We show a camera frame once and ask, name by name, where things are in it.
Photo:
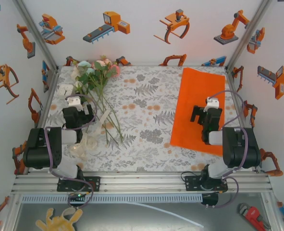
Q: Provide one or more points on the cream fake flower stem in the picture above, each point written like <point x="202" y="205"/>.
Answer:
<point x="78" y="84"/>

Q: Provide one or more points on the orange wrapping paper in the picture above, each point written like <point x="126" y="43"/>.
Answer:
<point x="199" y="84"/>

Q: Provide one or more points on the white fake flower stem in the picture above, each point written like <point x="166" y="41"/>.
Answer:
<point x="75" y="72"/>

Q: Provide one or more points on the light blue fake flower stem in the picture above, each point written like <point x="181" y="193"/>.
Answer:
<point x="82" y="64"/>

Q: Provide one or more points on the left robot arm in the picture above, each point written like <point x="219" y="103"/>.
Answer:
<point x="40" y="149"/>

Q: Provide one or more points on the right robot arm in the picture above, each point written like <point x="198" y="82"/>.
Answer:
<point x="240" y="149"/>

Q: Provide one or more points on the white square alarm clock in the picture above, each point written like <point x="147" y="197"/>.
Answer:
<point x="66" y="91"/>

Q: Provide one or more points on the floral patterned tablecloth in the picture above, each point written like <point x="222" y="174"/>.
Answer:
<point x="144" y="79"/>

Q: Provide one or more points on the small circuit board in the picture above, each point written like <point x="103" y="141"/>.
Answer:
<point x="77" y="196"/>

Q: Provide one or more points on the white plastic strip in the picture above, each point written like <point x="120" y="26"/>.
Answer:
<point x="194" y="222"/>

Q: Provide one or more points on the red pipe wrench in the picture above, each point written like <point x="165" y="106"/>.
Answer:
<point x="253" y="214"/>

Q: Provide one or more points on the yellow glove-shaped cloth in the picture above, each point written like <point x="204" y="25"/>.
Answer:
<point x="57" y="222"/>

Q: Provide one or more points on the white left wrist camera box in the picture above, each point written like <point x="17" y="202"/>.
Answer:
<point x="74" y="101"/>

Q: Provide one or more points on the aluminium side rail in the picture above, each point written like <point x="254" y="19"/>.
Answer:
<point x="231" y="84"/>
<point x="42" y="120"/>

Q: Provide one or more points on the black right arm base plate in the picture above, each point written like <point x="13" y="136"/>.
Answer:
<point x="191" y="184"/>

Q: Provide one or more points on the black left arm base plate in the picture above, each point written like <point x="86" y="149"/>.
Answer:
<point x="96" y="184"/>

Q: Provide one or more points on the wide aluminium frame rail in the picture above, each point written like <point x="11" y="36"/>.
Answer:
<point x="141" y="185"/>

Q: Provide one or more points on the aluminium frame post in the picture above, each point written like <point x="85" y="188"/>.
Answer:
<point x="34" y="31"/>
<point x="250" y="31"/>

